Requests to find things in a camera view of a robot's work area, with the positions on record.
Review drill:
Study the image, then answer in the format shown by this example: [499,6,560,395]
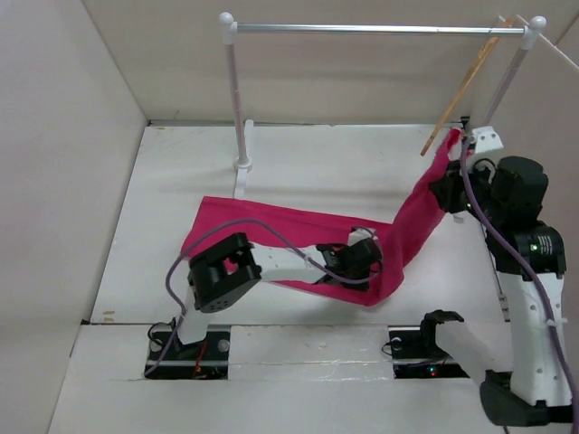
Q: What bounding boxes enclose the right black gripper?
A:
[429,154,506,227]

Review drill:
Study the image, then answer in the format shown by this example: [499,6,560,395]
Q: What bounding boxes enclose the pink trousers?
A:
[180,127,462,307]

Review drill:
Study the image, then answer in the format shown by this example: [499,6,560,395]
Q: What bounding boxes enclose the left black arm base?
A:
[143,327,231,381]

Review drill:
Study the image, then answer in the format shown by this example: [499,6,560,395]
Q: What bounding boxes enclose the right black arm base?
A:
[382,326,469,380]

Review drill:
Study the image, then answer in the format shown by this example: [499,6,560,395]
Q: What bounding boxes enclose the wooden clothes hanger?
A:
[420,36,500,156]

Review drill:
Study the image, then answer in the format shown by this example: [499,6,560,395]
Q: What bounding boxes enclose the white metal clothes rack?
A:
[219,12,547,200]

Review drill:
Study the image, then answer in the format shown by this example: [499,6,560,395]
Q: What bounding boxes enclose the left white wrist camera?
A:
[347,227,375,246]

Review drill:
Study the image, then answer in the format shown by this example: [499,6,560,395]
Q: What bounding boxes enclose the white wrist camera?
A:
[467,126,504,159]
[347,227,375,246]

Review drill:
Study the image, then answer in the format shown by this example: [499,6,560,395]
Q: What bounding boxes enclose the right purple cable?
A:
[459,142,579,408]

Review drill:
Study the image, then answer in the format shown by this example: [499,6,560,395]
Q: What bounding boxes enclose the purple cable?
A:
[145,218,379,376]
[459,142,579,408]

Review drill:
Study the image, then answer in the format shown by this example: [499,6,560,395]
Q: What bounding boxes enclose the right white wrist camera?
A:
[467,126,504,159]

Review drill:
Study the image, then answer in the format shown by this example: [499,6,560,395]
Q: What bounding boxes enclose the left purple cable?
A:
[145,218,379,376]

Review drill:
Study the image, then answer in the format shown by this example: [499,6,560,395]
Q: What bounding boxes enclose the aluminium table edge rail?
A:
[147,118,470,128]

